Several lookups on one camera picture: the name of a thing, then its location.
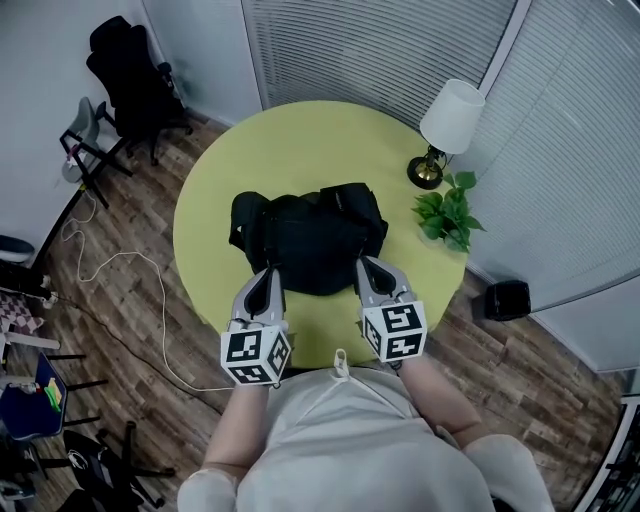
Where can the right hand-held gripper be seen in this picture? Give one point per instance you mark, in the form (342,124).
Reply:
(395,332)

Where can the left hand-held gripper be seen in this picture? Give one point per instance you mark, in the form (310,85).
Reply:
(255,355)

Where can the black garment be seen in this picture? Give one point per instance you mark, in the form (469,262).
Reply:
(310,235)

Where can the person's right forearm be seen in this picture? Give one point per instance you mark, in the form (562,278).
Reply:
(440,405)

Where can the person's left forearm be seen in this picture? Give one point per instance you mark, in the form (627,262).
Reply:
(237,430)

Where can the green potted plant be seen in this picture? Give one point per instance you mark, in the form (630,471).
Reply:
(445,215)

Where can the black waste bin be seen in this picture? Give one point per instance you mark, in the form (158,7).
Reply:
(507,300)

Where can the round table with green cloth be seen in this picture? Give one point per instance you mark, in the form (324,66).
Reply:
(300,150)

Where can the person's white shirt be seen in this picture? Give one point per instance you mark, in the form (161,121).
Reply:
(350,450)

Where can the white shade table lamp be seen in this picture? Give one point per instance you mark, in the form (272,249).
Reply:
(452,117)

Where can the green and yellow toy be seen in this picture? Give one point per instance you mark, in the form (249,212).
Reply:
(52,395)

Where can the black swivel chair with bag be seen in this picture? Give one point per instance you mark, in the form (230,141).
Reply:
(100,465)

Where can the checkered cloth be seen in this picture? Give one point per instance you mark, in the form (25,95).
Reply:
(17,315)

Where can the black high-back office chair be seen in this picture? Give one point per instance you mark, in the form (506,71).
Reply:
(135,75)

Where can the blue chair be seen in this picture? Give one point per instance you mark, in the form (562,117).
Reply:
(27,405)

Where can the metal rack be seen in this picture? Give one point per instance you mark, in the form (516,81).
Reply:
(620,450)

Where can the grey chair with black frame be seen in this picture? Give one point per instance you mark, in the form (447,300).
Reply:
(85,145)

